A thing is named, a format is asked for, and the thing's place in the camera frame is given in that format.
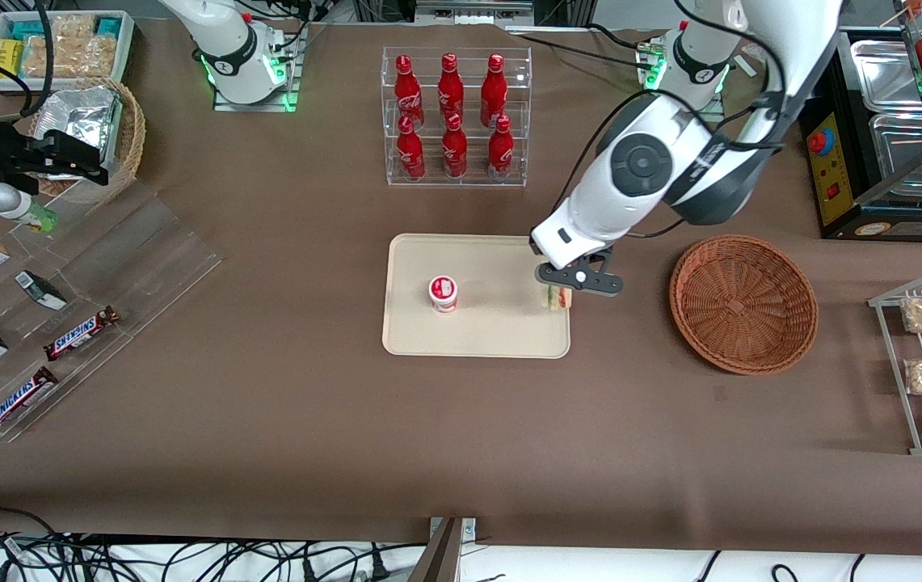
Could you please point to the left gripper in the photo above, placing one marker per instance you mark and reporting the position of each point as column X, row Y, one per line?
column 534, row 247

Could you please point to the triangle sandwich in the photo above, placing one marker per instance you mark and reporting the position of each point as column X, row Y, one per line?
column 557, row 301

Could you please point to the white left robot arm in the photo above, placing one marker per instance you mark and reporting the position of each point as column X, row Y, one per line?
column 792, row 48

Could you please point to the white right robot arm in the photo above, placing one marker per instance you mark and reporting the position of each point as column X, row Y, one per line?
column 234, row 48

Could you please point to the light wicker basket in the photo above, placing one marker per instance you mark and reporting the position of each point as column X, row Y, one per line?
column 131, row 137

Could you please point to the cream plastic tray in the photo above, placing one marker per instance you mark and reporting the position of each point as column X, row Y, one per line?
column 493, row 331

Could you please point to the brown round wicker basket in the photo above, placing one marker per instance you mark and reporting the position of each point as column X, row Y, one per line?
column 743, row 307

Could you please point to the silver foil snack bag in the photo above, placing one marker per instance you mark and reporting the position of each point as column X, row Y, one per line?
column 81, row 113

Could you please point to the white plastic bin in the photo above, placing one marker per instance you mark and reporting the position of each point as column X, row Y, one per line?
column 56, row 84

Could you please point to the clear cracker snack bag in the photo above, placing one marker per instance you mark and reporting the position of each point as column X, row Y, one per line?
column 71, row 27
column 69, row 56

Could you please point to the yellow snack box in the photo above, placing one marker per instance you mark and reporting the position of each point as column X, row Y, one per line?
column 10, row 58

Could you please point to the clear acrylic stepped display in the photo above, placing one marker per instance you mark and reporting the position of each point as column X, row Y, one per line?
column 145, row 242

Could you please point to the teal snack packet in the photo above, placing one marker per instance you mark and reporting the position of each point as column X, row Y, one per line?
column 109, row 27
column 27, row 31

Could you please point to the red cola bottle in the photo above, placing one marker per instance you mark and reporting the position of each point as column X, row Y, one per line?
column 451, row 85
column 454, row 152
column 410, row 153
column 407, row 89
column 500, row 153
column 494, row 87

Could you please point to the red white lidded cup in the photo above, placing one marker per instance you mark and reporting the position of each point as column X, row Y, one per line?
column 444, row 295

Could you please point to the Snickers chocolate bar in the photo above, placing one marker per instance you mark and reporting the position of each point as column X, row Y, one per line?
column 18, row 401
column 81, row 333

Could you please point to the clear acrylic bottle rack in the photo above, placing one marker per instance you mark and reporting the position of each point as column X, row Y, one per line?
column 389, row 174

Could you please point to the white paper tag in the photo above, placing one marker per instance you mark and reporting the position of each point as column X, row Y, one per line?
column 750, row 66

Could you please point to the black food warmer appliance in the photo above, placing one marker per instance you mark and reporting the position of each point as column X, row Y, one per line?
column 873, row 220

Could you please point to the dark stand pole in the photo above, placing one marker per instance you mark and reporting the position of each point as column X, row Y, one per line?
column 440, row 558

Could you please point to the brown table covering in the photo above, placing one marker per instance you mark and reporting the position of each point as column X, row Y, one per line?
column 267, row 420

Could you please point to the black metal frame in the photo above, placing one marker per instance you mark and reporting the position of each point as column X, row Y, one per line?
column 557, row 10

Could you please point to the silver metal bracket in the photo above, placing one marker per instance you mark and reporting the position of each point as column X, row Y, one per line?
column 469, row 529

